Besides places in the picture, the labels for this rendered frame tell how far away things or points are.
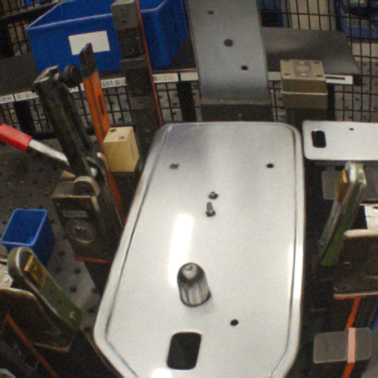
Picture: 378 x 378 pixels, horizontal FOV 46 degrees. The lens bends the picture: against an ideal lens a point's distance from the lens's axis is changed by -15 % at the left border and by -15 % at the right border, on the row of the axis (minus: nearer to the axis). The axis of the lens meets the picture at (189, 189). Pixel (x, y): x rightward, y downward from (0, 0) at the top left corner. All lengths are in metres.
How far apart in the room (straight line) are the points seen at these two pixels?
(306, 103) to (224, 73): 0.14
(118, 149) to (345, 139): 0.33
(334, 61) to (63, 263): 0.69
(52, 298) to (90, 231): 0.16
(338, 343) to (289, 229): 0.18
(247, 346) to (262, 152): 0.31
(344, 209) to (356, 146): 0.23
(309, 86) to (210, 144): 0.19
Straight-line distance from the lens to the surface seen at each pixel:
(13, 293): 0.51
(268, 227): 0.59
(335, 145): 0.72
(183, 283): 0.50
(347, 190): 0.49
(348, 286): 0.60
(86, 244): 0.67
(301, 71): 0.79
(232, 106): 0.81
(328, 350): 0.50
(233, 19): 0.75
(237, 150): 0.71
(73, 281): 0.99
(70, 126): 0.56
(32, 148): 0.61
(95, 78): 0.66
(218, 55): 0.79
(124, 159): 0.67
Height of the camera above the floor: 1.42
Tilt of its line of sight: 40 degrees down
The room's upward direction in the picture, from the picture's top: 10 degrees counter-clockwise
